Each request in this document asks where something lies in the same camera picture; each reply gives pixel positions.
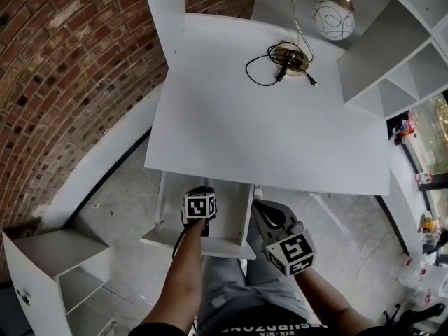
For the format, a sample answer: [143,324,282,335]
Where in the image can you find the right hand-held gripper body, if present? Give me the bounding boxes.
[265,220,316,279]

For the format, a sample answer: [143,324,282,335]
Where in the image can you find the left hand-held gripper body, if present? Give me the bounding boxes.
[180,185,218,238]

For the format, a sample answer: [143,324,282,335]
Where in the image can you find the white drawer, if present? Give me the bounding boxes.
[139,171,258,261]

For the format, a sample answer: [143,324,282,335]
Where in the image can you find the person's right forearm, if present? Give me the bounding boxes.
[293,264,383,336]

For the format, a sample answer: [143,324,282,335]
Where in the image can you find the person's left forearm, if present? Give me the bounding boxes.
[127,218,208,336]

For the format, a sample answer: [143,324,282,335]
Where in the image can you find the person's legs in grey jeans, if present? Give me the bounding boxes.
[197,218,312,330]

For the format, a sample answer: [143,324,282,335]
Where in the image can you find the person's black shirt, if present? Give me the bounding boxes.
[195,304,386,336]

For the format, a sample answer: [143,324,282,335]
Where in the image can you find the white desk with shelf hutch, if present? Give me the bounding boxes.
[139,0,448,198]

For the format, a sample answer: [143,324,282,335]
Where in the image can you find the black chair base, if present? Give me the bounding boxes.
[382,302,447,329]

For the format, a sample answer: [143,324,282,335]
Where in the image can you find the yellow and white container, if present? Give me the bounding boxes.
[417,211,443,237]

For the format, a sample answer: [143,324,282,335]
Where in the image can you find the white boxes on floor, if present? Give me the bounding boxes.
[398,255,448,300]

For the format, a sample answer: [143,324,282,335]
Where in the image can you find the red and white packet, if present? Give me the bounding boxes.
[394,118,419,147]

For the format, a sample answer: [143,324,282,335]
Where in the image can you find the white open cabinet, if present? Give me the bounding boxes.
[1,228,119,336]

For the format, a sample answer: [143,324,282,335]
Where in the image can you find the gold lamp with white globe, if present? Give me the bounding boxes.
[272,0,359,78]

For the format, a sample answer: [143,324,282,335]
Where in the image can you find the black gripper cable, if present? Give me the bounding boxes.
[171,222,188,260]

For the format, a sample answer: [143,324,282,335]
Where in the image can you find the white floor cable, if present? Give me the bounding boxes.
[349,232,399,284]

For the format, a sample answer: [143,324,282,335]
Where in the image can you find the black lamp power cable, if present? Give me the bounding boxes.
[244,40,321,90]

